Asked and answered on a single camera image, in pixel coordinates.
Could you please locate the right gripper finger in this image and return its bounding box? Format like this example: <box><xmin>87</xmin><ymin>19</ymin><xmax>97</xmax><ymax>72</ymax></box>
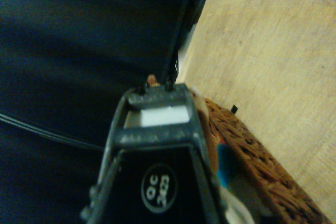
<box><xmin>80</xmin><ymin>83</ymin><xmax>227</xmax><ymax>224</ymax></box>

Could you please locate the blue plush toy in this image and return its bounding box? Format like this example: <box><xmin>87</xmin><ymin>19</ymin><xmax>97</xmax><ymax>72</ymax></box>
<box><xmin>215</xmin><ymin>144</ymin><xmax>266</xmax><ymax>224</ymax></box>

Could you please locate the black curtain stand pole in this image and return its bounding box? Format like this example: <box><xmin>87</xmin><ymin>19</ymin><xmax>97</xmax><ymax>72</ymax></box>
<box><xmin>0</xmin><ymin>114</ymin><xmax>105</xmax><ymax>152</ymax></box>

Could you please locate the brown wicker basket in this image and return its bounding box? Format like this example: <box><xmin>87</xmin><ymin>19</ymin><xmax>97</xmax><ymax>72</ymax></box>
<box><xmin>203</xmin><ymin>97</ymin><xmax>333</xmax><ymax>224</ymax></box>

